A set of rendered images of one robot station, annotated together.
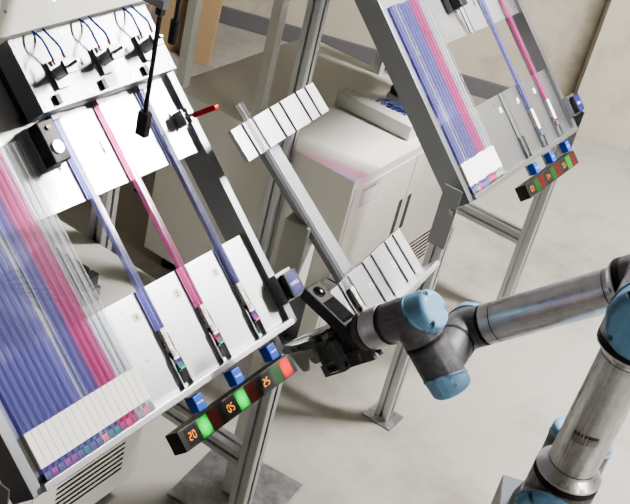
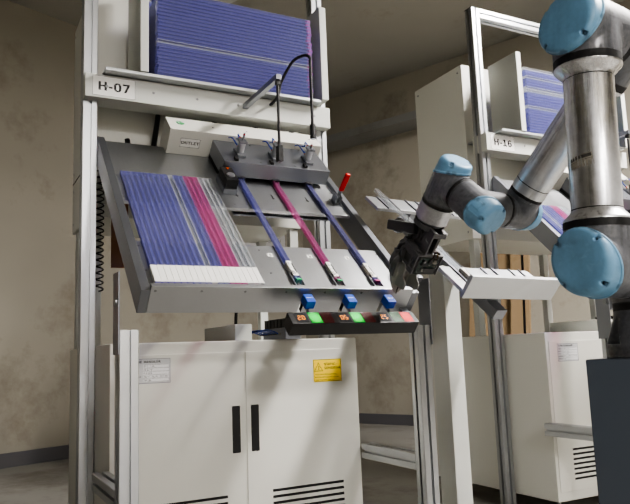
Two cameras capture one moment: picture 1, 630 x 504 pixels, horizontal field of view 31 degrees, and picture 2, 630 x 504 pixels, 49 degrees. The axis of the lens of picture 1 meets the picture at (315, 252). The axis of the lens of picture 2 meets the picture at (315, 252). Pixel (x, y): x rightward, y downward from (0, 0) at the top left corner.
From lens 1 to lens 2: 167 cm
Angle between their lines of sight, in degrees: 52
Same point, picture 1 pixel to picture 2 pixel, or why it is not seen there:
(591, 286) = not seen: hidden behind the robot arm
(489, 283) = not seen: outside the picture
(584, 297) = not seen: hidden behind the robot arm
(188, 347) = (310, 278)
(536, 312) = (544, 141)
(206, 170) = (354, 225)
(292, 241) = (435, 282)
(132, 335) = (263, 260)
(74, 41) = (258, 149)
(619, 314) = (544, 25)
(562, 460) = (574, 197)
